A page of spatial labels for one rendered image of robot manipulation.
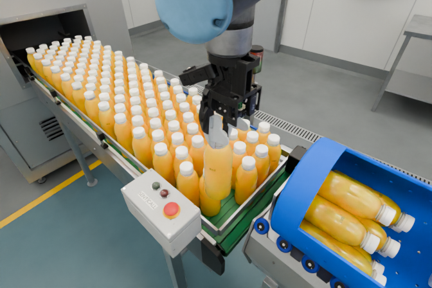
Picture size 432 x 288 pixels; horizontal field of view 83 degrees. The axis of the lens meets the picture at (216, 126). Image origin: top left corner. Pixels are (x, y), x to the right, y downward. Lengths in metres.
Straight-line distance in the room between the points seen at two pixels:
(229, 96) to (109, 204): 1.80
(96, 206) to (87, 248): 0.32
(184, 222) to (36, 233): 1.69
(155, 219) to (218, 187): 0.16
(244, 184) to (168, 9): 0.61
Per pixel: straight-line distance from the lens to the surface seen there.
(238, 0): 0.26
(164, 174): 0.85
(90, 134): 1.26
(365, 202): 0.64
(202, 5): 0.24
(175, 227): 0.61
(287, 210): 0.60
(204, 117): 0.45
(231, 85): 0.41
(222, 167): 0.56
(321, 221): 0.64
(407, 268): 0.86
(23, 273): 2.09
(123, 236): 1.94
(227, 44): 0.38
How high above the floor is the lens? 1.63
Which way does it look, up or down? 39 degrees down
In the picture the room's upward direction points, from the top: straight up
